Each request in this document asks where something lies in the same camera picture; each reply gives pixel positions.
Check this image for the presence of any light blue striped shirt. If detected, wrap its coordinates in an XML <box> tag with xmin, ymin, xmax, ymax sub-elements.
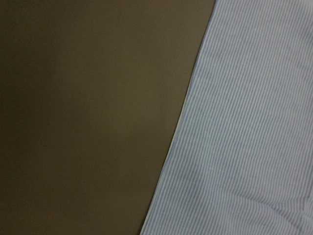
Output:
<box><xmin>141</xmin><ymin>0</ymin><xmax>313</xmax><ymax>235</ymax></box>

